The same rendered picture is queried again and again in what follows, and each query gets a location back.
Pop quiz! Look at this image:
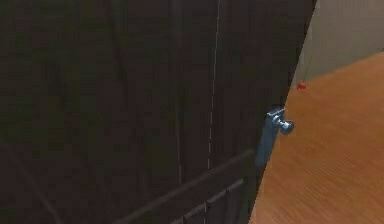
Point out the silver door knob handle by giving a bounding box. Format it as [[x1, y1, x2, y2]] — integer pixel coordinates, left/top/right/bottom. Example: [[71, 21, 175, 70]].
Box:
[[255, 105, 295, 170]]

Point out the dark brown room door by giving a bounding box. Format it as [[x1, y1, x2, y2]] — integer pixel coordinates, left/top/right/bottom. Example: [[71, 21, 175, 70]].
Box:
[[0, 0, 318, 224]]

